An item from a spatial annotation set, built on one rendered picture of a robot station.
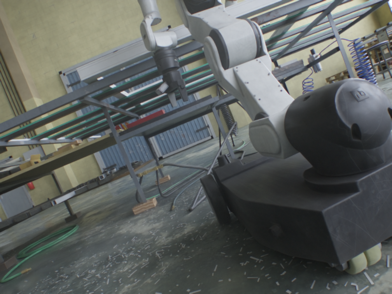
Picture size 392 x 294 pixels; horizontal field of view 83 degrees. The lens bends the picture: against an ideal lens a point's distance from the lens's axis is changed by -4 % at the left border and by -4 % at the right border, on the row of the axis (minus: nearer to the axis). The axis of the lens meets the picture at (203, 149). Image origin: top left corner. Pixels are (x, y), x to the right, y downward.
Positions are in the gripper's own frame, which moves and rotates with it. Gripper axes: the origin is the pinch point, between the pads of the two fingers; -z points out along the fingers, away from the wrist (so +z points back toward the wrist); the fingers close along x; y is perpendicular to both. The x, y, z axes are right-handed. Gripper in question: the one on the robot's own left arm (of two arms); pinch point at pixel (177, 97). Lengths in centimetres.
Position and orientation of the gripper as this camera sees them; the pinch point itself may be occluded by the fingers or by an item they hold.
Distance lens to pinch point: 96.7
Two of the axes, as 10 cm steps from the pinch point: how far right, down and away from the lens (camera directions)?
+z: -3.0, -9.4, -1.4
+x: -5.1, 0.4, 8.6
